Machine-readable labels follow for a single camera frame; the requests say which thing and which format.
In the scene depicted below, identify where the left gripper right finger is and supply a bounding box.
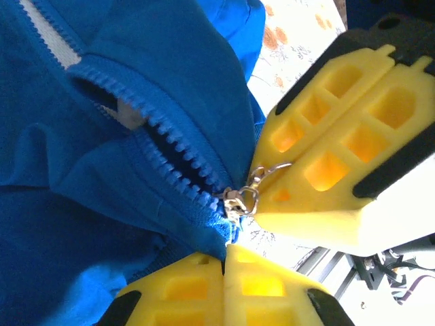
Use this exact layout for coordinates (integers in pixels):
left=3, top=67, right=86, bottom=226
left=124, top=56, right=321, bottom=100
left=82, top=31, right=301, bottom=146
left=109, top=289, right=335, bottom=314
left=223, top=242, right=356, bottom=326

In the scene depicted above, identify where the blue red white hooded jacket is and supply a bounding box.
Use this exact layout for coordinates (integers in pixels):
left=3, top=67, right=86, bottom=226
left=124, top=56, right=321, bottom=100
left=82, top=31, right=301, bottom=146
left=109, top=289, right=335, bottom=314
left=0, top=0, right=268, bottom=326

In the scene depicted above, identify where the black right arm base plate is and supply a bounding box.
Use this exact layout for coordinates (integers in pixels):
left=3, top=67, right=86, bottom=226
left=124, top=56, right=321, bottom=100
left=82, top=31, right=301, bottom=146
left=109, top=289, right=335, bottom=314
left=353, top=254, right=392, bottom=291

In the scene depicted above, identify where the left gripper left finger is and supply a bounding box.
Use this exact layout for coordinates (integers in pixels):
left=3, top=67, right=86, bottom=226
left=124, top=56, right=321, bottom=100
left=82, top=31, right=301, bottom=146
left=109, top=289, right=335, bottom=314
left=97, top=251, right=226, bottom=326

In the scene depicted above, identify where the silver zipper pull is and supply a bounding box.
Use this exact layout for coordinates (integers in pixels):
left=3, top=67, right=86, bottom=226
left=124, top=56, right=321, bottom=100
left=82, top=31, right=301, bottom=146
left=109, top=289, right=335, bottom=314
left=220, top=161, right=293, bottom=225

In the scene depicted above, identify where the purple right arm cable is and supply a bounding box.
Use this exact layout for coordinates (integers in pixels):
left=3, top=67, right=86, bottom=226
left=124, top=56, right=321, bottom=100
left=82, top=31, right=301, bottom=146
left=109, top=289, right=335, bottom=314
left=387, top=270, right=435, bottom=306

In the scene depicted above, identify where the floral tablecloth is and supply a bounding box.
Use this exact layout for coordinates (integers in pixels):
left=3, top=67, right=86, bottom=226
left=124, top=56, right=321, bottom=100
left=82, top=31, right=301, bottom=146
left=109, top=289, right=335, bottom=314
left=234, top=0, right=347, bottom=272

